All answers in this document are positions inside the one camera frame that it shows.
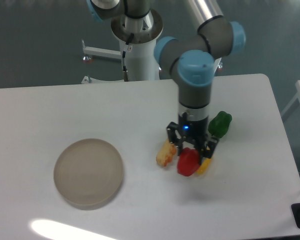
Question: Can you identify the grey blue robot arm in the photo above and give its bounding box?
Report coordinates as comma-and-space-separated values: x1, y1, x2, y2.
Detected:
86, 0, 246, 164

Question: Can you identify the orange toy corn piece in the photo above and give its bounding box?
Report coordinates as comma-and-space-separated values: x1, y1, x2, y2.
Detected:
156, 139, 177, 167

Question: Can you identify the yellow toy bell pepper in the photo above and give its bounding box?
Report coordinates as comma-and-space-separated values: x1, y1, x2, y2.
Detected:
196, 157, 213, 175

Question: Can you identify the green toy bell pepper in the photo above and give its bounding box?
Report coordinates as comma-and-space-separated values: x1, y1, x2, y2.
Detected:
207, 111, 233, 139

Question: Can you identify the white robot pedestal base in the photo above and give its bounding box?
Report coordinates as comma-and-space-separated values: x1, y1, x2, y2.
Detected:
80, 8, 224, 84

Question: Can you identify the red toy bell pepper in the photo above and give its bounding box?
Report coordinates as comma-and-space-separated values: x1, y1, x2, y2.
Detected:
177, 147, 200, 177

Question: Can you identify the beige round plate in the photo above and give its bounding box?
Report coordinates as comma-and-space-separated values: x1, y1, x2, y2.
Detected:
53, 138, 124, 211

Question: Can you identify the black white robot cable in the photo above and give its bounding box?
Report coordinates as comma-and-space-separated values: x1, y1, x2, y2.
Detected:
121, 32, 135, 82

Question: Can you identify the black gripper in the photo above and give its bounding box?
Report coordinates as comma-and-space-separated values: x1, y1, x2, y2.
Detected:
166, 113, 219, 166

